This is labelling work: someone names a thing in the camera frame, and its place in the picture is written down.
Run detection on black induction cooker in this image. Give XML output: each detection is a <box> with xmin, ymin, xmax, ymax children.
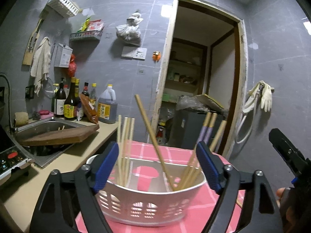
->
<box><xmin>0</xmin><ymin>125</ymin><xmax>33</xmax><ymax>187</ymax></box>

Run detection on brown wooden cutting board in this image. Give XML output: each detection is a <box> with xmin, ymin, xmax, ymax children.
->
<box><xmin>18</xmin><ymin>124</ymin><xmax>100</xmax><ymax>147</ymax></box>

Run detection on small red bottle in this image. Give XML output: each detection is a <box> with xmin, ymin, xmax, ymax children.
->
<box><xmin>155</xmin><ymin>124</ymin><xmax>164</xmax><ymax>143</ymax></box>

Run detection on crumpled plastic sheet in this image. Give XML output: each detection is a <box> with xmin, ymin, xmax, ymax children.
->
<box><xmin>176</xmin><ymin>94</ymin><xmax>229</xmax><ymax>113</ymax></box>

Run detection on wooden door frame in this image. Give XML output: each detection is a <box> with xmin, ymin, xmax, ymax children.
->
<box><xmin>151</xmin><ymin>0</ymin><xmax>248</xmax><ymax>156</ymax></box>

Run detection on yellow sponge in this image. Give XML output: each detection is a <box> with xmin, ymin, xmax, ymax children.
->
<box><xmin>15</xmin><ymin>112</ymin><xmax>29</xmax><ymax>125</ymax></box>

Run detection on white wall socket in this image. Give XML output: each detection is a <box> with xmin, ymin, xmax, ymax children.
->
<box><xmin>121</xmin><ymin>46</ymin><xmax>147</xmax><ymax>60</ymax></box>

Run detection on hanging wire strainer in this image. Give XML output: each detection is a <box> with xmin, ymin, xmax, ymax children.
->
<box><xmin>43</xmin><ymin>76</ymin><xmax>56</xmax><ymax>99</ymax></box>

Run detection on stainless steel sink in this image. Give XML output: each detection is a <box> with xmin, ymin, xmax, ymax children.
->
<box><xmin>11</xmin><ymin>116</ymin><xmax>85</xmax><ymax>169</ymax></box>

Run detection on dark bottle white label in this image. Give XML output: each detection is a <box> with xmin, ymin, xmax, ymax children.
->
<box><xmin>54</xmin><ymin>78</ymin><xmax>67</xmax><ymax>118</ymax></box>

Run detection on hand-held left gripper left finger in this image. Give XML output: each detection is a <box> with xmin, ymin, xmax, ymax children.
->
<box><xmin>29</xmin><ymin>141</ymin><xmax>120</xmax><ymax>233</ymax></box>

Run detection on white wall basket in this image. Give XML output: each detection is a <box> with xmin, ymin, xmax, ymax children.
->
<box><xmin>46</xmin><ymin>0</ymin><xmax>79</xmax><ymax>17</ymax></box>

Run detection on dark bottle yellow label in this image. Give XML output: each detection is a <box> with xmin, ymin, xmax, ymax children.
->
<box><xmin>64</xmin><ymin>77</ymin><xmax>79</xmax><ymax>120</ymax></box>

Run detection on large brown liquid jug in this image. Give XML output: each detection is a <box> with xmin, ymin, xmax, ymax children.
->
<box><xmin>97</xmin><ymin>84</ymin><xmax>118</xmax><ymax>124</ymax></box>

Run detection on clear bottle yellow cap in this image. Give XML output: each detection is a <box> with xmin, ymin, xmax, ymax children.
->
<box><xmin>89</xmin><ymin>83</ymin><xmax>98</xmax><ymax>107</ymax></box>

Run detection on beige kitchen counter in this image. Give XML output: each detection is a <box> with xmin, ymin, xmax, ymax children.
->
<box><xmin>0</xmin><ymin>120</ymin><xmax>118</xmax><ymax>226</ymax></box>

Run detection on red plastic bag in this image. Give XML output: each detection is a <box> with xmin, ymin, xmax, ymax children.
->
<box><xmin>68</xmin><ymin>54</ymin><xmax>77</xmax><ymax>78</ymax></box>

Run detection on pink checked tablecloth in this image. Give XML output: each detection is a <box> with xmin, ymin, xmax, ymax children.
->
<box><xmin>75</xmin><ymin>141</ymin><xmax>246</xmax><ymax>233</ymax></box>

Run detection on grey metal wall box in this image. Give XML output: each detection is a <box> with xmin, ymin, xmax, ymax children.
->
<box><xmin>54</xmin><ymin>44</ymin><xmax>73</xmax><ymax>68</ymax></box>

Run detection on dark grey cabinet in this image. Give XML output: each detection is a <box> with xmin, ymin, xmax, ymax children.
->
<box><xmin>170</xmin><ymin>109</ymin><xmax>226</xmax><ymax>148</ymax></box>

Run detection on beige hanging towel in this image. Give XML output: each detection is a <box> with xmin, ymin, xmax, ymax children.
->
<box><xmin>30</xmin><ymin>37</ymin><xmax>51</xmax><ymax>96</ymax></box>

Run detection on wooden storage shelves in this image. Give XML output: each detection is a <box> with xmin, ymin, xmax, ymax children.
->
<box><xmin>165</xmin><ymin>39</ymin><xmax>207</xmax><ymax>102</ymax></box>

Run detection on white hose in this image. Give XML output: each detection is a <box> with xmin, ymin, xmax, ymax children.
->
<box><xmin>234</xmin><ymin>81</ymin><xmax>263</xmax><ymax>144</ymax></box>

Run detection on white plastic utensil holder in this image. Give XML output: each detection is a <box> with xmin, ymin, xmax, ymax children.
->
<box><xmin>86</xmin><ymin>154</ymin><xmax>207</xmax><ymax>227</ymax></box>

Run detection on wooden knife rack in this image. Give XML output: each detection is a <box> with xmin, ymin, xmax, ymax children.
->
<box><xmin>22</xmin><ymin>18</ymin><xmax>44</xmax><ymax>65</ymax></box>

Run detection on cream rubber gloves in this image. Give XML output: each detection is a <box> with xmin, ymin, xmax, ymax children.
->
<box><xmin>260</xmin><ymin>83</ymin><xmax>274</xmax><ymax>112</ymax></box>

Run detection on red packet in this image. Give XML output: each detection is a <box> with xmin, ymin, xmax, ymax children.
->
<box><xmin>86</xmin><ymin>19</ymin><xmax>105</xmax><ymax>31</ymax></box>

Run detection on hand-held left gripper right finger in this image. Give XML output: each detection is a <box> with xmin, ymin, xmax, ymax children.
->
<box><xmin>196</xmin><ymin>141</ymin><xmax>284</xmax><ymax>233</ymax></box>

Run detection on person's right hand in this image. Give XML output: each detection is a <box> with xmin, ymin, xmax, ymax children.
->
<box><xmin>276</xmin><ymin>187</ymin><xmax>295</xmax><ymax>224</ymax></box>

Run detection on grey wire wall shelf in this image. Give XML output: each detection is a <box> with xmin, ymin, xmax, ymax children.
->
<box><xmin>70</xmin><ymin>30</ymin><xmax>104</xmax><ymax>41</ymax></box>

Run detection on clear hanging plastic bag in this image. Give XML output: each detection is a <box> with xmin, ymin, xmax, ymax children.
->
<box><xmin>116</xmin><ymin>11</ymin><xmax>144</xmax><ymax>42</ymax></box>

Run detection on green yellow packet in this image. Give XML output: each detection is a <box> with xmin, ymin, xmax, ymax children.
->
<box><xmin>78</xmin><ymin>17</ymin><xmax>91</xmax><ymax>32</ymax></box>

